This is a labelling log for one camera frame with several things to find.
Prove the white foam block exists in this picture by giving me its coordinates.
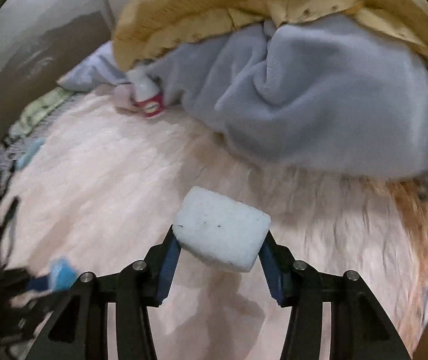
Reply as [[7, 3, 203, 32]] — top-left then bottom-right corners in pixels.
[[172, 186, 272, 273]]

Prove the pink quilted bedspread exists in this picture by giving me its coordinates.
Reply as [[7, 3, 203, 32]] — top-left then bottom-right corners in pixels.
[[0, 89, 428, 352]]

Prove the grey-blue fleece blanket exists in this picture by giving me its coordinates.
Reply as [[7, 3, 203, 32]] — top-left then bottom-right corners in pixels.
[[58, 15, 428, 179]]

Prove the pink sock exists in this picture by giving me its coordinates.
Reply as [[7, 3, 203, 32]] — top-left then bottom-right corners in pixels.
[[112, 84, 138, 112]]

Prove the small white red bottle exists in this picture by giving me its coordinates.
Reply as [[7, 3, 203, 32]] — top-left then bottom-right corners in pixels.
[[126, 67, 164, 118]]

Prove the yellow ruffled pillow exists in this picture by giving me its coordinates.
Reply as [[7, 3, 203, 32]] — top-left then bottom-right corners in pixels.
[[112, 0, 428, 71]]

